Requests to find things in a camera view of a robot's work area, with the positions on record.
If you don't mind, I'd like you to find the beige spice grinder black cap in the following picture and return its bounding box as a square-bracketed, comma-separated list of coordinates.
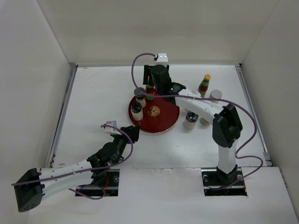
[183, 111, 199, 130]

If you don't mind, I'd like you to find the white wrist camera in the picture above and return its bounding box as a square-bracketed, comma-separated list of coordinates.
[154, 53, 168, 63]
[104, 121, 119, 135]

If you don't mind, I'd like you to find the brown spice grinder black cap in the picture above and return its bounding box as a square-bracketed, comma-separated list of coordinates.
[200, 117, 210, 126]

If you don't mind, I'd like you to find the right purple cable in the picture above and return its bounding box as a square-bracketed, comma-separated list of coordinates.
[131, 53, 263, 187]

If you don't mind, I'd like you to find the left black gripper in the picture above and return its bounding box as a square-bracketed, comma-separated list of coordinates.
[112, 125, 139, 165]

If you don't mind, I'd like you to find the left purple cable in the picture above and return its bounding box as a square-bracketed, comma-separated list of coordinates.
[11, 125, 134, 199]

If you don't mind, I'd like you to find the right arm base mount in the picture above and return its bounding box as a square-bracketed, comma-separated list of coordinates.
[201, 168, 247, 196]

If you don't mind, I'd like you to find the red round tray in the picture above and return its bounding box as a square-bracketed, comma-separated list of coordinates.
[128, 97, 180, 133]

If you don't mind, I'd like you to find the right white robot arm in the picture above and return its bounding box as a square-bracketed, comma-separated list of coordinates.
[143, 64, 242, 185]

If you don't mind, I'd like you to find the purple cable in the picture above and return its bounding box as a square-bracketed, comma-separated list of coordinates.
[11, 125, 134, 199]
[131, 53, 263, 187]

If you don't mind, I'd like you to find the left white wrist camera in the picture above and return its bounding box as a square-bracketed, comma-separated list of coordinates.
[104, 121, 119, 135]

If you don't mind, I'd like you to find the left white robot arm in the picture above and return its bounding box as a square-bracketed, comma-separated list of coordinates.
[12, 122, 140, 212]

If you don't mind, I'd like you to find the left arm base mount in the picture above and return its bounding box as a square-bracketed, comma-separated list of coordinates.
[76, 169, 120, 198]

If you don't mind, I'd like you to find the white salt grinder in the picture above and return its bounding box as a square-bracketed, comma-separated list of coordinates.
[134, 87, 146, 108]
[131, 101, 143, 121]

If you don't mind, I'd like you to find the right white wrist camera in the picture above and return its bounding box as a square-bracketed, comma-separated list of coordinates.
[154, 53, 168, 63]

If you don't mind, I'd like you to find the ketchup bottle yellow cap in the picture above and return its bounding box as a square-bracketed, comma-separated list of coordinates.
[145, 84, 155, 101]
[198, 74, 211, 98]

